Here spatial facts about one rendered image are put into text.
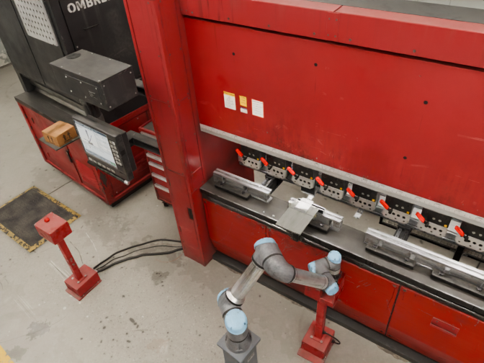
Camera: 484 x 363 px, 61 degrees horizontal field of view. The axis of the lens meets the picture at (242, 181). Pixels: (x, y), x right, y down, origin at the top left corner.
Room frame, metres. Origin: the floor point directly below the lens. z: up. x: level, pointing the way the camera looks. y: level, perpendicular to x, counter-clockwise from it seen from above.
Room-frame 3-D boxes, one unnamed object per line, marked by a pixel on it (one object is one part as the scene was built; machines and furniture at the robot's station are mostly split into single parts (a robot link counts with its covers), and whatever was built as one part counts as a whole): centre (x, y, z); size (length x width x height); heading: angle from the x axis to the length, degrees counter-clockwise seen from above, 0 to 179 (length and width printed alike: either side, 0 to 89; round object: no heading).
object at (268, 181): (2.58, -0.31, 0.81); 0.64 x 0.08 x 0.14; 143
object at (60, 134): (3.11, 1.58, 1.04); 0.30 x 0.26 x 0.12; 47
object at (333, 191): (1.89, -0.57, 1.26); 0.15 x 0.09 x 0.17; 53
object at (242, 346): (1.17, 0.09, 0.82); 0.15 x 0.15 x 0.10
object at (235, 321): (1.18, 0.09, 0.94); 0.13 x 0.12 x 0.14; 15
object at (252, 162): (2.26, -0.10, 1.26); 0.15 x 0.09 x 0.17; 53
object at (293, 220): (1.88, -0.34, 1.00); 0.26 x 0.18 x 0.01; 143
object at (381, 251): (1.59, -0.88, 0.89); 0.30 x 0.05 x 0.03; 53
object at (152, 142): (2.57, 0.76, 1.18); 0.40 x 0.24 x 0.07; 53
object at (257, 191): (2.34, 0.00, 0.92); 0.50 x 0.06 x 0.10; 53
